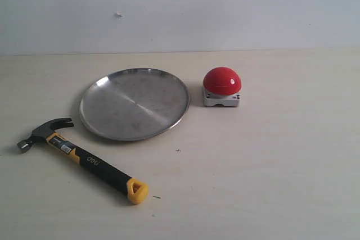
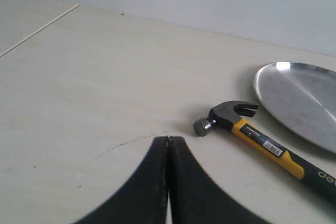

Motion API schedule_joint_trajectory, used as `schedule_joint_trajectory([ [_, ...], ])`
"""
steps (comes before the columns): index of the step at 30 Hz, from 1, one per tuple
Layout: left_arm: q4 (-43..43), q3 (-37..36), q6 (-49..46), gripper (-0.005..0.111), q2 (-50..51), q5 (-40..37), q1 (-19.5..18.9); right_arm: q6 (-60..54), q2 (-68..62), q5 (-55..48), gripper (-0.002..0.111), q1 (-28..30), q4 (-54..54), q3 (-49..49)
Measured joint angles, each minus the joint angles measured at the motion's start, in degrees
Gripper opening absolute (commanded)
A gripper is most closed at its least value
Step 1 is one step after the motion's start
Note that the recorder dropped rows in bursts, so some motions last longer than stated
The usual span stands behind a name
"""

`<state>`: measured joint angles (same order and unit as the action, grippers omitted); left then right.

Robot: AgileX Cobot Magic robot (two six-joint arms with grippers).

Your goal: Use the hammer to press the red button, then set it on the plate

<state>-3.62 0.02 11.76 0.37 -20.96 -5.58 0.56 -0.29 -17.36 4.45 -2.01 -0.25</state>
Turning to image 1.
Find black yellow claw hammer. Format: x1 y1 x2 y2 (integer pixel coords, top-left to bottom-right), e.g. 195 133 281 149
17 118 149 205

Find red dome push button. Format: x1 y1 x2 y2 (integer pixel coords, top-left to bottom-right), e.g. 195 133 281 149
202 67 242 107

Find round steel plate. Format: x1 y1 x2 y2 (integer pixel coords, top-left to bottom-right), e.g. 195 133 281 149
79 68 190 142

